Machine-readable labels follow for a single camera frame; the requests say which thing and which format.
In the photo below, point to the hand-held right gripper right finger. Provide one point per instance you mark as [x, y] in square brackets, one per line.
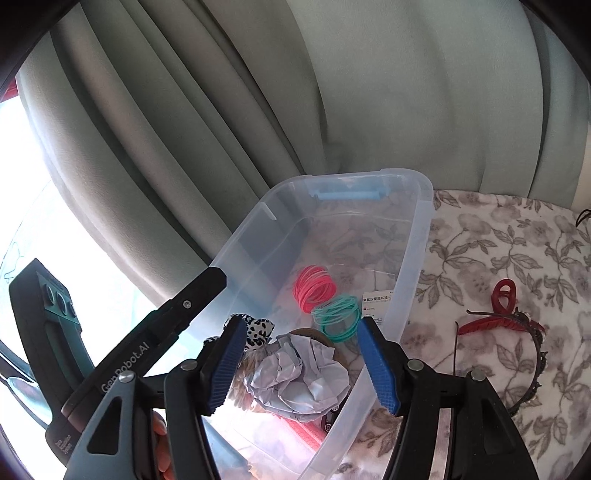
[381, 364]

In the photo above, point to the clear plastic storage box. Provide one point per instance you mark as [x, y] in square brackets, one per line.
[411, 230]

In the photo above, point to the red hair claw clip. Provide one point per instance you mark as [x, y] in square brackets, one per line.
[496, 300]

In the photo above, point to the person's left hand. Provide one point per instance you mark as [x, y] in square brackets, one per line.
[160, 429]

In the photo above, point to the long red hair clip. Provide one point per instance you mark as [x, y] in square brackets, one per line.
[485, 325]

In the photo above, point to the leopard print scrunchie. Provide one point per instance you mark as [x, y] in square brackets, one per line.
[258, 330]

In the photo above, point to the white paper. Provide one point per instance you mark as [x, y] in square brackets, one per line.
[295, 369]

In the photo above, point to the grey-green curtain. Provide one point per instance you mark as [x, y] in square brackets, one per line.
[323, 92]

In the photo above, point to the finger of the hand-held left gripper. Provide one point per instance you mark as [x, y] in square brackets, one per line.
[194, 300]

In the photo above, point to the black beaded headband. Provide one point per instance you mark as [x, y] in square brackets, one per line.
[538, 369]

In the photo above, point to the brown tape roll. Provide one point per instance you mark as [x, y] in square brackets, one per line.
[307, 331]

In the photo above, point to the black toy car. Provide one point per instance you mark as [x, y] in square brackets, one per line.
[328, 417]

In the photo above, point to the bag of cotton swabs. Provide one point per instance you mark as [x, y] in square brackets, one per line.
[247, 364]

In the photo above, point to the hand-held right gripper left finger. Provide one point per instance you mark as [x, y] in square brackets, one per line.
[226, 364]

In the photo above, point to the floral fleece blanket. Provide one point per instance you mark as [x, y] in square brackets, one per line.
[485, 240]

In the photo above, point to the pink hair roller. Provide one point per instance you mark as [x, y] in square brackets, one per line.
[307, 436]

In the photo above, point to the small white medicine box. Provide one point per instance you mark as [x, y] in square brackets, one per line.
[376, 304]

